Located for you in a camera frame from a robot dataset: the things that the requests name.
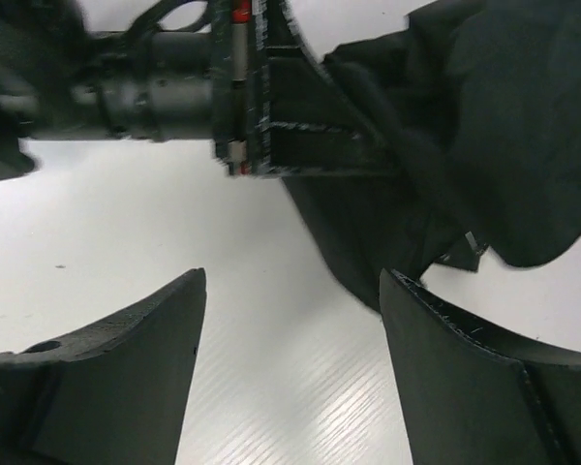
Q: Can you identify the black folding umbrella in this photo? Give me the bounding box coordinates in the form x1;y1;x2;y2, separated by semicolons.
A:
284;1;581;310

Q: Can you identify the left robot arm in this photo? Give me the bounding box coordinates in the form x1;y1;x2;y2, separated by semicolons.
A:
0;1;395;180

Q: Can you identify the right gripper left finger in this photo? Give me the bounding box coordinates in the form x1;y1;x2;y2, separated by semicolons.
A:
0;269;206;464

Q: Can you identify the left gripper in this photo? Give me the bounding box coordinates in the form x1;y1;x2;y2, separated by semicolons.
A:
209;1;396;177

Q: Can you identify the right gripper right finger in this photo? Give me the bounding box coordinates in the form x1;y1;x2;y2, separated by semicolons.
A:
380;271;581;464

